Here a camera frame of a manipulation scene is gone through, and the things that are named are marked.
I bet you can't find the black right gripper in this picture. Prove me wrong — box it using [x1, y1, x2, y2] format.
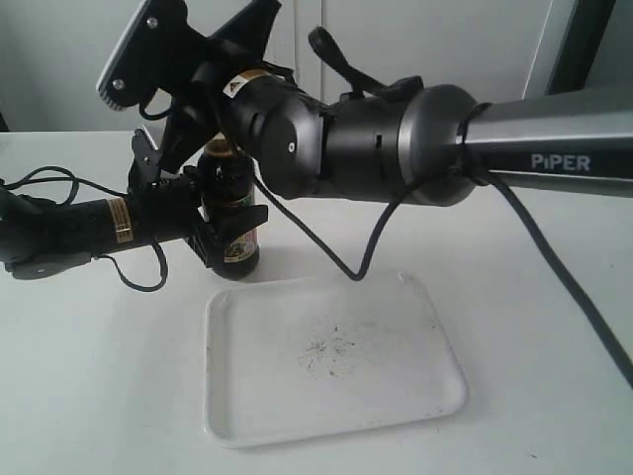
[139, 0, 295, 173]

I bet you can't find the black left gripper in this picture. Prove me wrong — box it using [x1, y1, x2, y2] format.
[126, 165, 268, 268]

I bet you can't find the dark soy sauce bottle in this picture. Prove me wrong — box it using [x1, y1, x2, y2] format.
[197, 134, 260, 281]

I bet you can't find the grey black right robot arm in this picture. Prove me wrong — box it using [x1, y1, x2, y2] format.
[136, 1, 632, 207]

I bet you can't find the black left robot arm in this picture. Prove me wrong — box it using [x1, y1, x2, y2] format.
[1, 167, 268, 280]

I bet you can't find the white plastic tray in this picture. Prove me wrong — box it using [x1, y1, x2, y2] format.
[204, 271, 468, 449]

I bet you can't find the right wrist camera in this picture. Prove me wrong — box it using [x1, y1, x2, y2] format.
[96, 0, 206, 111]

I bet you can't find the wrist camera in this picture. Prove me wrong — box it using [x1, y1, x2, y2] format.
[128, 126, 161, 194]
[96, 0, 206, 111]

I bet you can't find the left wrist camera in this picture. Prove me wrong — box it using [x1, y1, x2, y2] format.
[128, 126, 161, 194]

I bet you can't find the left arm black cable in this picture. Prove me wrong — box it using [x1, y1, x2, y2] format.
[0, 166, 169, 292]

